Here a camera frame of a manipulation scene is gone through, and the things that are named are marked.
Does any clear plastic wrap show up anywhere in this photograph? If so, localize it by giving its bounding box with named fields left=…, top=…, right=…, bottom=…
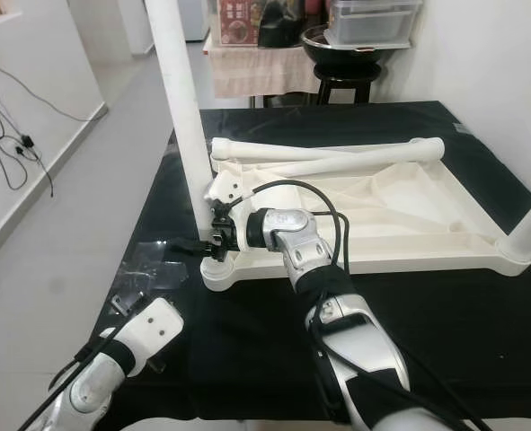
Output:
left=126, top=241, right=194, bottom=293

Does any black table cloth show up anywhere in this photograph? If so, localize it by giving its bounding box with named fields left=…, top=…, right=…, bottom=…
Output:
left=99, top=101, right=531, bottom=423

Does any white plastic table top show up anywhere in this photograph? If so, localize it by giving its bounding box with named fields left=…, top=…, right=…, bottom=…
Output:
left=198, top=136, right=531, bottom=293

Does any black round stool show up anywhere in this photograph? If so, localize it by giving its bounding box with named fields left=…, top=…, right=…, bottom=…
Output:
left=314, top=61, right=383, bottom=107

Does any red printed box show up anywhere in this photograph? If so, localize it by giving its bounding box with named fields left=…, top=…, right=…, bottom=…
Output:
left=218, top=0, right=261, bottom=48

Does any black plastic bag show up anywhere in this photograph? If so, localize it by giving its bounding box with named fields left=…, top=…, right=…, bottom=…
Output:
left=256, top=0, right=306, bottom=48

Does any black bowl with steel rim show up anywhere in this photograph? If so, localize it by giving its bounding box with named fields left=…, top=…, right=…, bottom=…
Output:
left=301, top=25, right=414, bottom=66

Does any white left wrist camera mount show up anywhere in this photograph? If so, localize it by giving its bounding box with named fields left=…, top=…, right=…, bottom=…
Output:
left=117, top=298, right=183, bottom=376

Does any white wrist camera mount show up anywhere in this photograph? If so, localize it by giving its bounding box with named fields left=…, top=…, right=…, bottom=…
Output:
left=117, top=298, right=183, bottom=376
left=205, top=169, right=252, bottom=209

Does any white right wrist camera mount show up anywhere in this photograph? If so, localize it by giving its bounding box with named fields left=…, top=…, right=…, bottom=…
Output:
left=205, top=169, right=252, bottom=209

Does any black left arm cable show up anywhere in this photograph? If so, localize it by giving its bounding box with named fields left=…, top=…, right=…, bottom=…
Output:
left=18, top=328, right=131, bottom=431

